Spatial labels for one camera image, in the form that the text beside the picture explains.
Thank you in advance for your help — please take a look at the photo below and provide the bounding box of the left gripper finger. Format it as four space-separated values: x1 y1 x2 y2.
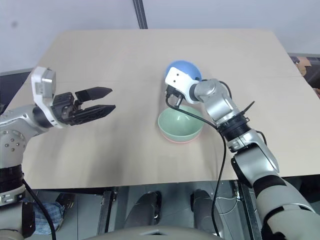
74 86 113 103
71 104 117 126

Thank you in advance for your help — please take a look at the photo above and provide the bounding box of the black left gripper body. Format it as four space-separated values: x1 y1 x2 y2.
51 91 79 127

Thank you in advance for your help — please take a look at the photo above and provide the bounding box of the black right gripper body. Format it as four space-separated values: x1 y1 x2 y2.
164 84 186 107

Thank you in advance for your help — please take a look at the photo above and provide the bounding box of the blue bowl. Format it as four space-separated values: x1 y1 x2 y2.
164 59 203 87

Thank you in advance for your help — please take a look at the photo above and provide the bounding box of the green bowl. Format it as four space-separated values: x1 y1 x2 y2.
157 104 205 143

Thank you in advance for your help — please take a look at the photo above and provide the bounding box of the pink bowl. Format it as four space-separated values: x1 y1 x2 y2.
161 132 201 146

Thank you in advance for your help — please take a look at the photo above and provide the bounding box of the dark flat panel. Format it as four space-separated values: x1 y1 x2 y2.
0 68 35 113

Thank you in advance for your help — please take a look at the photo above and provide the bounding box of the metal table leg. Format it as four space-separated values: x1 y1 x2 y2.
99 189 118 233
236 179 262 240

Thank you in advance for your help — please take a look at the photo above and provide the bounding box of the blue checked cloth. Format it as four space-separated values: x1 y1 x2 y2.
32 201 66 235

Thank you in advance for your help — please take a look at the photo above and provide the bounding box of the dark rounded shape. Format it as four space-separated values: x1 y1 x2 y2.
133 191 163 227
190 189 221 230

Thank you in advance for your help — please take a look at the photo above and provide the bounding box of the dark cabinet with clutter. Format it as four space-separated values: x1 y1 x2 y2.
287 52 320 96

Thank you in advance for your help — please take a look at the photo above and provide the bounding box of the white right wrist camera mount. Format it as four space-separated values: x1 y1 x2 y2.
164 67 201 105

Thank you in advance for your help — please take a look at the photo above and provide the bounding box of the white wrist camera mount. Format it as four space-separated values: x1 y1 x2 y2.
31 66 65 130
164 67 201 105

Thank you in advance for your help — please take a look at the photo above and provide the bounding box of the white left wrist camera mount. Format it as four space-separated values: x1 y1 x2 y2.
31 66 65 130

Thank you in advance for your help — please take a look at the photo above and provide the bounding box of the dark vertical wall strip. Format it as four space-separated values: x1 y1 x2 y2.
131 0 149 30

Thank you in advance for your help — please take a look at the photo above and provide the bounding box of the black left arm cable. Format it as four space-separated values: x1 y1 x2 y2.
22 177 56 240

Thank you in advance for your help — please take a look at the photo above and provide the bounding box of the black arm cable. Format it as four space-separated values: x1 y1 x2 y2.
164 96 228 238
22 177 56 240

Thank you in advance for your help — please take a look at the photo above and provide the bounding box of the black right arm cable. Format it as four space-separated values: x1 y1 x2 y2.
164 96 228 238

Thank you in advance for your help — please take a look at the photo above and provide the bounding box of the thin white wire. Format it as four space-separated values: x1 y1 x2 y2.
216 194 241 216

